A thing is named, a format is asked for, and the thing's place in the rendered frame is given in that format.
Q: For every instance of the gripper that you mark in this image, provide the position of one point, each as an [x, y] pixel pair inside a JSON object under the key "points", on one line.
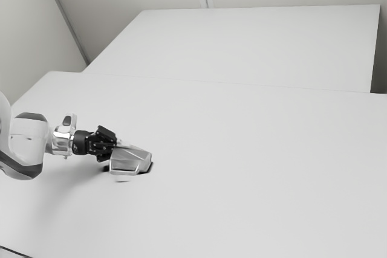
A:
{"points": [[82, 143]]}

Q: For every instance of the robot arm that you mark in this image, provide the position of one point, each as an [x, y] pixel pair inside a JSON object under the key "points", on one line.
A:
{"points": [[27, 143]]}

